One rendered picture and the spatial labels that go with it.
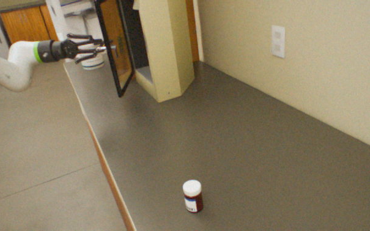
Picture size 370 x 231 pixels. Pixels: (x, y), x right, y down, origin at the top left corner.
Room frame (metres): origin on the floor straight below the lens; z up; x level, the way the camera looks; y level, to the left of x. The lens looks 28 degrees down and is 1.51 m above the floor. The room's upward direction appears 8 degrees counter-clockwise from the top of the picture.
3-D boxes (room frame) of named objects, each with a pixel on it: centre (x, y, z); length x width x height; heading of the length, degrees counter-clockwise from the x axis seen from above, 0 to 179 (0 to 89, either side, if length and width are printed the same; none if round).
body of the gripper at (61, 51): (1.32, 0.46, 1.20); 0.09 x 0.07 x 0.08; 85
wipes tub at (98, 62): (1.88, 0.53, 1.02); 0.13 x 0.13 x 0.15
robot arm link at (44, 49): (1.32, 0.53, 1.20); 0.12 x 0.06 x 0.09; 175
